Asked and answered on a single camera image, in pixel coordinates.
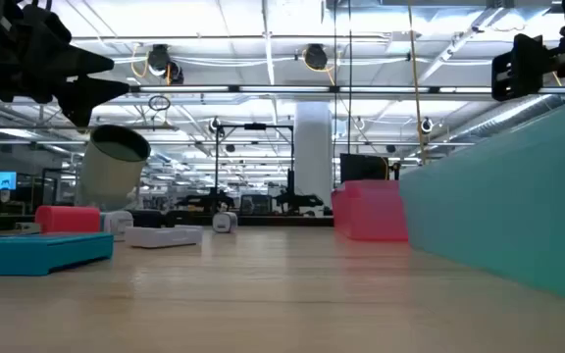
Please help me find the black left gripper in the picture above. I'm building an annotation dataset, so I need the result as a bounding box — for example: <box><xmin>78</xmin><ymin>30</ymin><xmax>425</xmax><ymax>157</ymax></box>
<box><xmin>0</xmin><ymin>0</ymin><xmax>130</xmax><ymax>128</ymax></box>

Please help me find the red rounded box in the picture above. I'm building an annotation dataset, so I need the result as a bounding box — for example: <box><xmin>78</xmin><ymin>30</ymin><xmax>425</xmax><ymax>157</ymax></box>
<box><xmin>34</xmin><ymin>205</ymin><xmax>102</xmax><ymax>234</ymax></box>

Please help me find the white and teal tape roll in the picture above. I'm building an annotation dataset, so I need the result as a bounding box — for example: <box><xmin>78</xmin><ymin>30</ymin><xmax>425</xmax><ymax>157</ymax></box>
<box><xmin>99</xmin><ymin>210</ymin><xmax>134</xmax><ymax>242</ymax></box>

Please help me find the small black box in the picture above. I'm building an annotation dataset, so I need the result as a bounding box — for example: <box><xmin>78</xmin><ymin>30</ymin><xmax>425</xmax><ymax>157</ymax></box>
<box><xmin>129</xmin><ymin>209</ymin><xmax>176</xmax><ymax>228</ymax></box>

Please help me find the white case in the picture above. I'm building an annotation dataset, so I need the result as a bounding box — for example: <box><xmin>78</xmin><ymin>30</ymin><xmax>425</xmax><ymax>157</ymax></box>
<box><xmin>124</xmin><ymin>225</ymin><xmax>205</xmax><ymax>249</ymax></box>

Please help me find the teal box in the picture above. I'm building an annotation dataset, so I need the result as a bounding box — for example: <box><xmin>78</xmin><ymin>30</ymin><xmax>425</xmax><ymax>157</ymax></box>
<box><xmin>0</xmin><ymin>231</ymin><xmax>115</xmax><ymax>277</ymax></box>

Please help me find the white and blue tape roll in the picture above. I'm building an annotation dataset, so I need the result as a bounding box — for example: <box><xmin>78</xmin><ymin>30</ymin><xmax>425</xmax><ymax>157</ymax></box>
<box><xmin>212</xmin><ymin>210</ymin><xmax>239</xmax><ymax>234</ymax></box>

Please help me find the white cylindrical cup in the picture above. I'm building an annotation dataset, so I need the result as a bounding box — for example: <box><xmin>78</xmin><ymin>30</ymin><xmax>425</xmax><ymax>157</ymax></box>
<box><xmin>77</xmin><ymin>124</ymin><xmax>152</xmax><ymax>213</ymax></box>

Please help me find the teal translucent plastic bin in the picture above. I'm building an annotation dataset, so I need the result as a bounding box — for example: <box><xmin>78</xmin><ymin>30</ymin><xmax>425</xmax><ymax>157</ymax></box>
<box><xmin>398</xmin><ymin>91</ymin><xmax>565</xmax><ymax>308</ymax></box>

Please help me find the black monitor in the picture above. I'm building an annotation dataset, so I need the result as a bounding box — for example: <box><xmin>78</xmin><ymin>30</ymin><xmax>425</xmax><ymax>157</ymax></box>
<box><xmin>339</xmin><ymin>153</ymin><xmax>390</xmax><ymax>184</ymax></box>

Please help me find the long ceiling light strip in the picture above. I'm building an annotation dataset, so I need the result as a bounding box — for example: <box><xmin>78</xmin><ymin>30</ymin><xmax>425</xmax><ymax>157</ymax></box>
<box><xmin>129</xmin><ymin>84</ymin><xmax>565</xmax><ymax>95</ymax></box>

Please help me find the red translucent plastic bin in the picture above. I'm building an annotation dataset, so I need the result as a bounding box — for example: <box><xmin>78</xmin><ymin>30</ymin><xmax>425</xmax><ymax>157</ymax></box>
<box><xmin>331</xmin><ymin>178</ymin><xmax>410</xmax><ymax>242</ymax></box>

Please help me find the white building column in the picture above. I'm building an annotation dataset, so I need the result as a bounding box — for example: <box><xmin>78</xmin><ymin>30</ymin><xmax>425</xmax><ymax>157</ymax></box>
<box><xmin>293</xmin><ymin>101</ymin><xmax>335</xmax><ymax>210</ymax></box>

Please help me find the silver ventilation duct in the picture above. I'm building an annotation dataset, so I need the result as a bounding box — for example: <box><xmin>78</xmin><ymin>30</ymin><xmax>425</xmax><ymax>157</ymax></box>
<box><xmin>446</xmin><ymin>94</ymin><xmax>565</xmax><ymax>144</ymax></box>

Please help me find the black coiled cable loop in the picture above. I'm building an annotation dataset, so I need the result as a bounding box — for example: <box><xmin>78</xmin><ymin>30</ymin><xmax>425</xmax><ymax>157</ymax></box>
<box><xmin>147</xmin><ymin>94</ymin><xmax>172</xmax><ymax>113</ymax></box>

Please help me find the yellow hanging cable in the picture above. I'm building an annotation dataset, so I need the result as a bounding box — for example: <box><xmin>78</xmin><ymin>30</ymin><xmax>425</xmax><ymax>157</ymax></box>
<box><xmin>406</xmin><ymin>0</ymin><xmax>430</xmax><ymax>167</ymax></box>

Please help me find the black background rig frame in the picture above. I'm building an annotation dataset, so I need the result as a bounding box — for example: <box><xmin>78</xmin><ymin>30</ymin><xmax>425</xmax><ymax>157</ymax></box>
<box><xmin>213</xmin><ymin>122</ymin><xmax>296</xmax><ymax>217</ymax></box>

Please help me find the black hanging cable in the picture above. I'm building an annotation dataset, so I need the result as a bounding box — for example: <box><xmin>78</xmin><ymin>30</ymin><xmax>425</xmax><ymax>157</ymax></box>
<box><xmin>332</xmin><ymin>0</ymin><xmax>338</xmax><ymax>190</ymax></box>
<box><xmin>347</xmin><ymin>0</ymin><xmax>353</xmax><ymax>156</ymax></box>

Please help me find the black aluminium table frame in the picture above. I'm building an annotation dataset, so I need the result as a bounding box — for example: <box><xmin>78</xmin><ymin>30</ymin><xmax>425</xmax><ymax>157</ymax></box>
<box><xmin>0</xmin><ymin>214</ymin><xmax>335</xmax><ymax>232</ymax></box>

